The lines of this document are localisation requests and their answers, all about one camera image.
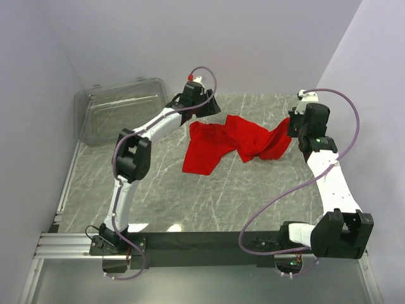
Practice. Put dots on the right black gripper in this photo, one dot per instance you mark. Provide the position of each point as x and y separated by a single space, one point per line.
293 116

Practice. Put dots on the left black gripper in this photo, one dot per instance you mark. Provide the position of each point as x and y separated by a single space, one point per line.
212 108

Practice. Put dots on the red t shirt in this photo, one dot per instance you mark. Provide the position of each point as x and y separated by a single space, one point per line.
210 142

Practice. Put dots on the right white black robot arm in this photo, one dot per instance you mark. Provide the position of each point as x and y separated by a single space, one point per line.
344 230

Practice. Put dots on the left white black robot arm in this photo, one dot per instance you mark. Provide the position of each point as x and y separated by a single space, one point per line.
131 159

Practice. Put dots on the clear plastic storage bin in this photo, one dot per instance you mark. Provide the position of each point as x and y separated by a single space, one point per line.
102 112

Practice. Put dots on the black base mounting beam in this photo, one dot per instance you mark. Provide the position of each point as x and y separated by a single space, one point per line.
192 249

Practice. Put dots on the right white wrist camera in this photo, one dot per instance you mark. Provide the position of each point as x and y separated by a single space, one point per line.
304 99

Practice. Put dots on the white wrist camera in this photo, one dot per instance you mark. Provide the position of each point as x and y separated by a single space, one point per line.
197 79
304 99

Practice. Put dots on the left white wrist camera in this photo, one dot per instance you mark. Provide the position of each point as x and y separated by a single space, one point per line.
197 79

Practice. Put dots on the right aluminium side rail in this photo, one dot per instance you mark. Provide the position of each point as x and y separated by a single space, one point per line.
370 279

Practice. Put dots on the aluminium extrusion frame rail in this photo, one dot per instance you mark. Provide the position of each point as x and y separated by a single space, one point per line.
71 246

